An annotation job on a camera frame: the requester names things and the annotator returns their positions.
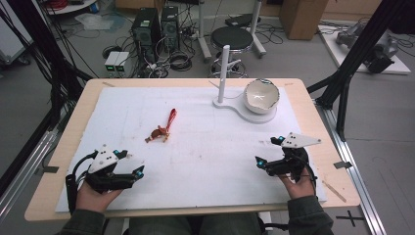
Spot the aluminium rail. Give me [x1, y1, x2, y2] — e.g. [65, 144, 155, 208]
[0, 130, 59, 223]
[314, 99, 388, 235]

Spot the small black computer tower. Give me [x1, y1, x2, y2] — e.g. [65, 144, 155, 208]
[161, 5, 181, 53]

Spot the black tape cross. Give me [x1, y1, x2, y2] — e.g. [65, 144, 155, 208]
[336, 210, 365, 228]

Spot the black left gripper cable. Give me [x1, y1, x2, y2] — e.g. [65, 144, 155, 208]
[65, 150, 99, 215]

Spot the person's right hand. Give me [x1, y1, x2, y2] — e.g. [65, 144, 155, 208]
[278, 166, 316, 201]

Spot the black flat device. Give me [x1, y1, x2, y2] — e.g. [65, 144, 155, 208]
[224, 13, 262, 28]

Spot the black round stool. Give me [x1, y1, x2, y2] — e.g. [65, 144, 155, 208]
[209, 25, 255, 78]

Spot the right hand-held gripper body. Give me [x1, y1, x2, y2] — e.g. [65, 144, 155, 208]
[265, 131, 322, 184]

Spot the person's leg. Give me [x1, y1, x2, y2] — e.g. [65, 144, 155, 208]
[128, 214, 194, 235]
[199, 212, 262, 235]

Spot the white ceramic bowl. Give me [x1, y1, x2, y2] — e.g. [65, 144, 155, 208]
[243, 77, 281, 116]

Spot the black metal frame with cables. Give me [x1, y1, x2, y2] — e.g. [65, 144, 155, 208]
[0, 0, 94, 197]

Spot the clear plastic sheet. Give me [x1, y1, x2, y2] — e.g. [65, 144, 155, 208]
[75, 13, 115, 31]

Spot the brown cardboard box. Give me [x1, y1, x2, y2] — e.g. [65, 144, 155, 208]
[278, 0, 330, 41]

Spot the brown toy keychain red strap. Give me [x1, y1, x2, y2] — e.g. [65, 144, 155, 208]
[144, 108, 178, 144]

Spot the person's left leg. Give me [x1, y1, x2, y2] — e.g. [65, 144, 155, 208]
[128, 214, 194, 235]

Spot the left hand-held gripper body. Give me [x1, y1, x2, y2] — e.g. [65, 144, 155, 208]
[83, 144, 135, 194]

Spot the coil of black cables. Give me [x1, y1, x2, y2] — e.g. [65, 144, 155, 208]
[168, 50, 194, 72]

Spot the white floor platform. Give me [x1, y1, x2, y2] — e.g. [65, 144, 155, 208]
[317, 23, 412, 75]

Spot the white metal stand leg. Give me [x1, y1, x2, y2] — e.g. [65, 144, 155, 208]
[249, 0, 268, 60]
[195, 0, 213, 64]

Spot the person's left hand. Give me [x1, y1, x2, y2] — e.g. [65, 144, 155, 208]
[75, 180, 123, 213]

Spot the thin wooden stick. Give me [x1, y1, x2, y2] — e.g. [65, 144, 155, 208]
[322, 180, 347, 204]

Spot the large black computer tower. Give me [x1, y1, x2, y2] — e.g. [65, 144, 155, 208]
[131, 7, 161, 64]

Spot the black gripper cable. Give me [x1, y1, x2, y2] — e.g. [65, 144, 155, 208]
[293, 153, 318, 197]
[65, 150, 99, 215]

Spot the white power supply box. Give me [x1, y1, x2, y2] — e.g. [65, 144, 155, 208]
[104, 51, 121, 73]
[115, 51, 131, 73]

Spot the round white table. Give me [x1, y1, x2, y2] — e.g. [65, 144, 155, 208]
[45, 0, 99, 16]

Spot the white foam board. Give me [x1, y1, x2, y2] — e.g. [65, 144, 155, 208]
[55, 86, 328, 213]

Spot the white stand with post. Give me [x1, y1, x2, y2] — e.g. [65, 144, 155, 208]
[212, 44, 279, 125]

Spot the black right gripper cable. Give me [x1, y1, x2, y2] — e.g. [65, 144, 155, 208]
[293, 153, 318, 197]

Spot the person's right leg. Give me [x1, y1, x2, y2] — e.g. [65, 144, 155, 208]
[199, 212, 262, 235]

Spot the grey and black robot equipment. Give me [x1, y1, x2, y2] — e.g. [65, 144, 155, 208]
[336, 22, 400, 74]

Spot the black metal frame strut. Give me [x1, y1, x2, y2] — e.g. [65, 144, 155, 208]
[306, 0, 415, 142]

